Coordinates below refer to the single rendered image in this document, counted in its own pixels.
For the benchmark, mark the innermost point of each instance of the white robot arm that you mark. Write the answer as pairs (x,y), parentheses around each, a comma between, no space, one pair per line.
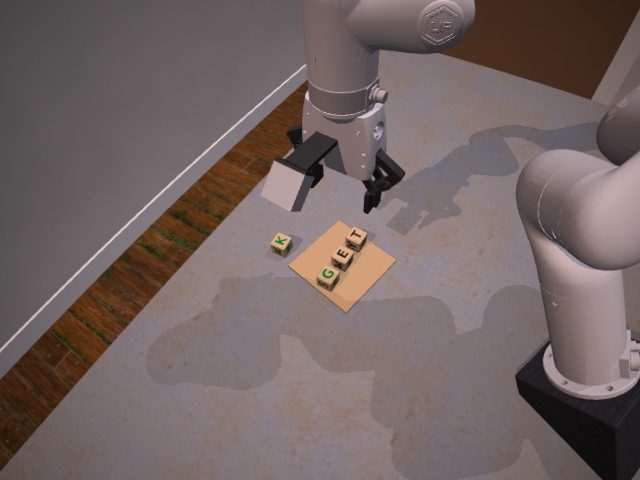
(590,206)

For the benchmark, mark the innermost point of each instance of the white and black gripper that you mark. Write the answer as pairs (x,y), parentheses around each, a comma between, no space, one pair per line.
(359,148)

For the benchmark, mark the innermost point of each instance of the tan flat mat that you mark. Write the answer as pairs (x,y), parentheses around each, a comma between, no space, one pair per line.
(368,266)

